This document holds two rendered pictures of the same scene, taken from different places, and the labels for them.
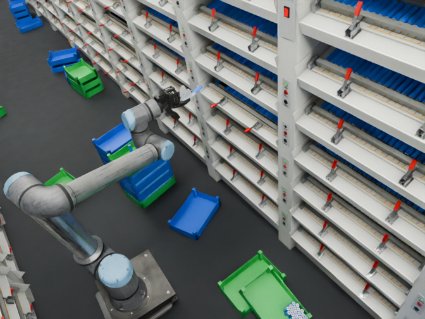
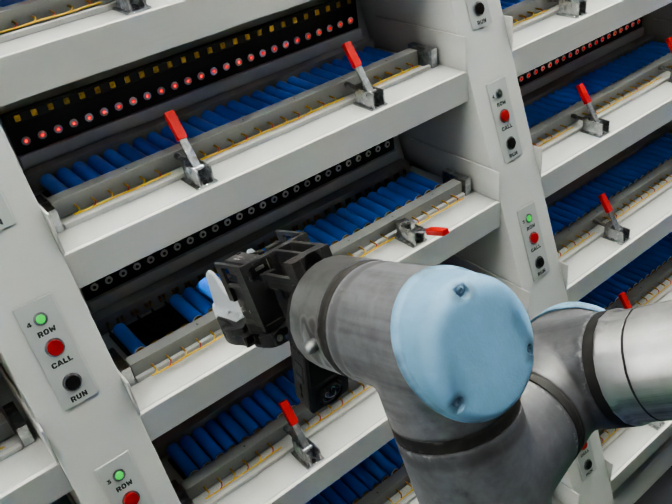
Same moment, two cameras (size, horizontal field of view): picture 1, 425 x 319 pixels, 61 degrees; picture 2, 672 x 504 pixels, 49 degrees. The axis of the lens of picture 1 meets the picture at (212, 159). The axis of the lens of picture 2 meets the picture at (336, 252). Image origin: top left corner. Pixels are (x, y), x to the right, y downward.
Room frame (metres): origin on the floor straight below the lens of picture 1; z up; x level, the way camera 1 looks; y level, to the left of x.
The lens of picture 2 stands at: (1.40, 0.74, 1.11)
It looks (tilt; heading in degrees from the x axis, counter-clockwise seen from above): 19 degrees down; 270
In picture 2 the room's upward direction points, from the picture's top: 19 degrees counter-clockwise
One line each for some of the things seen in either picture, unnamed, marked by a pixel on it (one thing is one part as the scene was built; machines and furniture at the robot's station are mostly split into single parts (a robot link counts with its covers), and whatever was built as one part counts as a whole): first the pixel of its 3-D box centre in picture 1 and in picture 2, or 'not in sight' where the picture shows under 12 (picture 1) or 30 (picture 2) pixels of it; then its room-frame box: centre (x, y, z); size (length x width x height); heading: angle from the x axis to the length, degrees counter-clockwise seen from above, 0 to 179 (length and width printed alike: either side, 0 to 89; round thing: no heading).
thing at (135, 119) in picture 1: (136, 117); (424, 336); (1.36, 0.31, 0.88); 0.12 x 0.09 x 0.10; 120
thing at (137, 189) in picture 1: (143, 169); not in sight; (1.72, 0.46, 0.20); 0.30 x 0.20 x 0.08; 129
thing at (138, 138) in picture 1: (142, 137); (483, 466); (1.35, 0.31, 0.77); 0.12 x 0.09 x 0.12; 44
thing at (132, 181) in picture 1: (140, 161); not in sight; (1.72, 0.46, 0.28); 0.30 x 0.20 x 0.08; 129
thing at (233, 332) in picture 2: not in sight; (248, 323); (1.50, 0.12, 0.86); 0.09 x 0.05 x 0.02; 124
